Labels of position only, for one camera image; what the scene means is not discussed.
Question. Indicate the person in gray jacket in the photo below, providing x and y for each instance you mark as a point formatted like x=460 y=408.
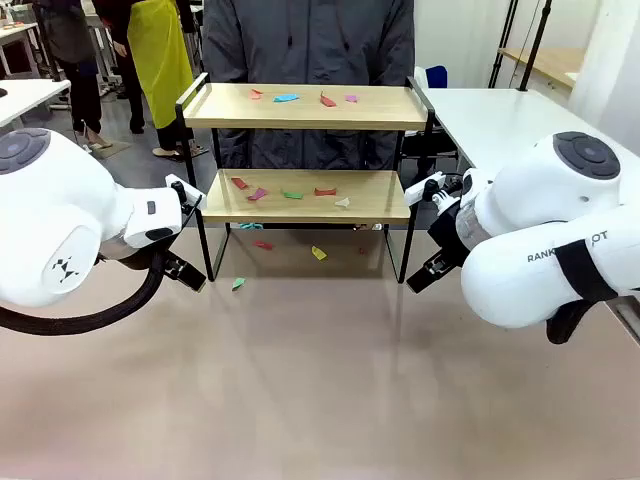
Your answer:
x=310 y=40

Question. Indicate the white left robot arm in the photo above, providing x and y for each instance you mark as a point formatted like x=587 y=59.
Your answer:
x=50 y=200

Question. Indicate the white background table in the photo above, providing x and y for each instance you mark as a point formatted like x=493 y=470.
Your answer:
x=30 y=95

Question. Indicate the brown mannequin base plate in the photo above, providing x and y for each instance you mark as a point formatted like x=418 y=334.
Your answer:
x=107 y=147

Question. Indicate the mannequin with yellow apron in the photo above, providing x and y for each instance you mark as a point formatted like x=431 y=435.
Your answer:
x=160 y=60

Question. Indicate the yellow paper scrap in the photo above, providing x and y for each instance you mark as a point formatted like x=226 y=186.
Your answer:
x=319 y=253

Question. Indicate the grey aluminium rail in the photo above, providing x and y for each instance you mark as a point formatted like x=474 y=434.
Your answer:
x=627 y=315

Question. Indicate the black stand pole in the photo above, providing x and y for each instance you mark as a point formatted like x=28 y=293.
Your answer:
x=537 y=45

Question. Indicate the orange paper scrap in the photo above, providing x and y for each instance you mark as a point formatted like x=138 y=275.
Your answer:
x=256 y=93

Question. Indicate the white paper scrap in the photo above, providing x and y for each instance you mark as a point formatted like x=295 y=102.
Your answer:
x=343 y=202

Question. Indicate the large white side table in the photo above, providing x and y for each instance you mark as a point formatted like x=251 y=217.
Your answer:
x=500 y=120

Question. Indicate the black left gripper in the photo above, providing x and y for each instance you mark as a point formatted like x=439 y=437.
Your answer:
x=192 y=206

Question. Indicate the wooden background desk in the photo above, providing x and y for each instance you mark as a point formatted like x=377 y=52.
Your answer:
x=550 y=62

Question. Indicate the figure in dark clothes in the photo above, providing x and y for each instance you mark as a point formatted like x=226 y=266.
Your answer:
x=75 y=30

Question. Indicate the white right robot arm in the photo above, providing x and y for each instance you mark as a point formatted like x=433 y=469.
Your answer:
x=525 y=280

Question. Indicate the background desk with clutter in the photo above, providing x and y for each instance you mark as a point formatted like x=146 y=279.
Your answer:
x=15 y=35

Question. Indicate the crumpled silver white wrapper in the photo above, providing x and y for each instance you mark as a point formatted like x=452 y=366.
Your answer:
x=367 y=227

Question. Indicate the two-tier wooden black-frame shelf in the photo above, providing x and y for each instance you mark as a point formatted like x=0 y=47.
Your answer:
x=300 y=112

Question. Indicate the blue chair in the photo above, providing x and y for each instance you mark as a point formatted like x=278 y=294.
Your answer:
x=437 y=77

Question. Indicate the green paper scrap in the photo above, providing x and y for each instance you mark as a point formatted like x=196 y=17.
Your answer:
x=292 y=194
x=238 y=284

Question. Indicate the cyan paper scrap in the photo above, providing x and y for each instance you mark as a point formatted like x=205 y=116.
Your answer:
x=286 y=98

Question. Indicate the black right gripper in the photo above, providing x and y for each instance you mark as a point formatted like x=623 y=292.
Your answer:
x=447 y=232

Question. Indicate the purple paper scrap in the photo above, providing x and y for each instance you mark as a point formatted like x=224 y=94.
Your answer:
x=351 y=98

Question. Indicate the dark gray plastic stool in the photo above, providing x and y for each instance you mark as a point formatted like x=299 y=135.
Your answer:
x=445 y=150

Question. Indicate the magenta paper scrap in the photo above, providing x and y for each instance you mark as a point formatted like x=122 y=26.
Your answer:
x=258 y=194

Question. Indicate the black tripod stand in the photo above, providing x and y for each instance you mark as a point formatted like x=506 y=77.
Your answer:
x=505 y=40

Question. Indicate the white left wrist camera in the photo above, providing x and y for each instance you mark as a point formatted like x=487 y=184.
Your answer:
x=194 y=192

